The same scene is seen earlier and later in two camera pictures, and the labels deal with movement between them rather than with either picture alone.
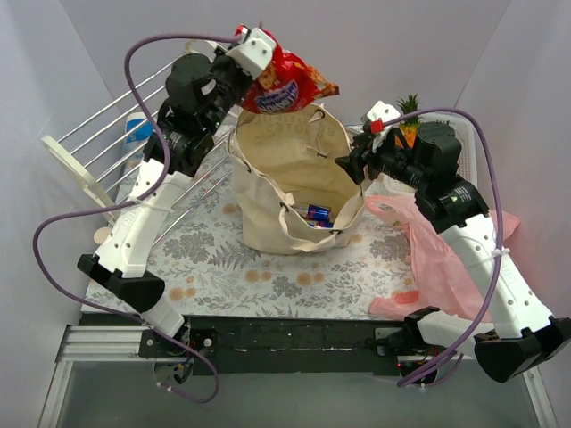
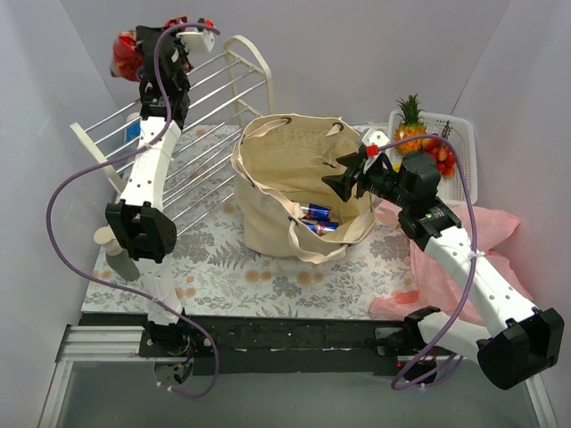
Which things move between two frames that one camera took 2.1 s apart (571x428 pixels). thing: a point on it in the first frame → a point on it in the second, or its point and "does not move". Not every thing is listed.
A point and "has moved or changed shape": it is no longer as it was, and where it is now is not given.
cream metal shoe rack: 100,158 has moved or changed shape
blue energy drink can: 318,213 does not move
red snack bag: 286,84 → 128,61
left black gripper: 244,78 → 149,38
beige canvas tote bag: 292,193 has moved or changed shape
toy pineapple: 409,128 does not move
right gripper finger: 354,165 → 342,184
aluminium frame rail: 86,343 does not move
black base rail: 285,345 does not move
